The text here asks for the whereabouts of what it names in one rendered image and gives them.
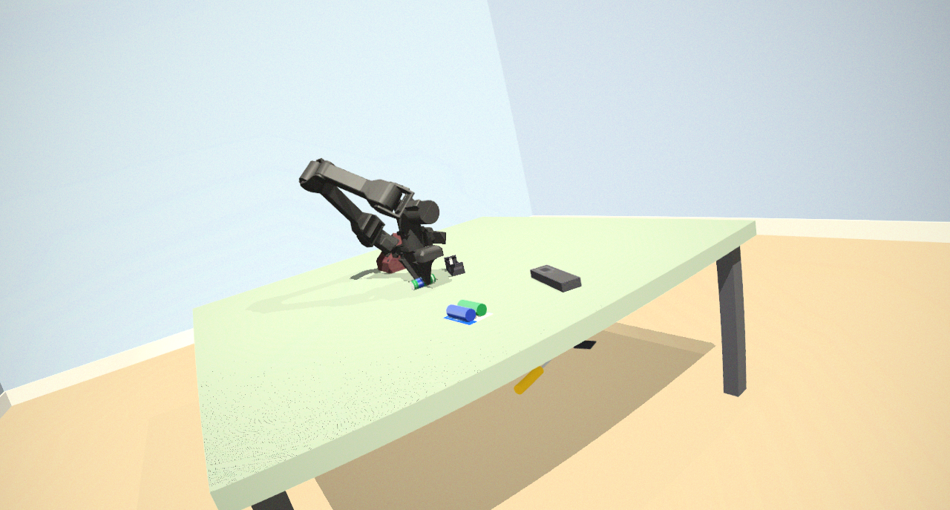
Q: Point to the green cylindrical battery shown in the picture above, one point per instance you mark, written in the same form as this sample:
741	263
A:
419	283

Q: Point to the yellow-handled screwdriver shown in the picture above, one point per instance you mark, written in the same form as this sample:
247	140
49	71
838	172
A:
529	379

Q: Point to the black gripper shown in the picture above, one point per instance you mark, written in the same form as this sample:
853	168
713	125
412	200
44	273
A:
416	256

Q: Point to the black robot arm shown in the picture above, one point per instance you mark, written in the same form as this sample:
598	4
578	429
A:
322	176

